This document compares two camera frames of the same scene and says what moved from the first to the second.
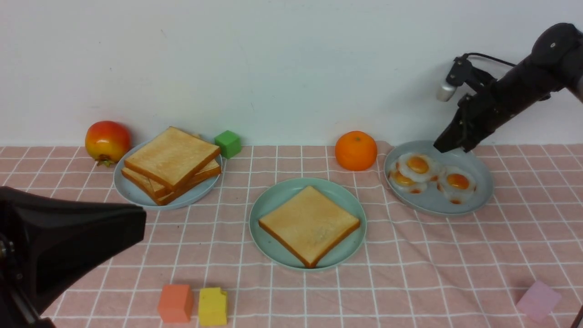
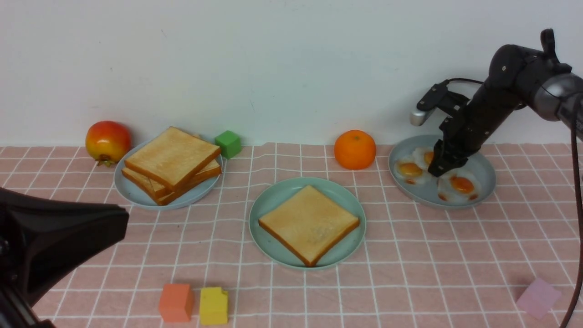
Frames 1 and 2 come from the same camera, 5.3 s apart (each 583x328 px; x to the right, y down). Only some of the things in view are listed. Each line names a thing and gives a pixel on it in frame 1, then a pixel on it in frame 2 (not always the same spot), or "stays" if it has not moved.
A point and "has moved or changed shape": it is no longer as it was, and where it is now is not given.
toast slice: (309, 224) stays
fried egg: (398, 181) to (408, 171)
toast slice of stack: (171, 156) stays
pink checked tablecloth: (412, 269) stays
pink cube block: (539, 301) stays
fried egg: (417, 167) has moved or changed shape
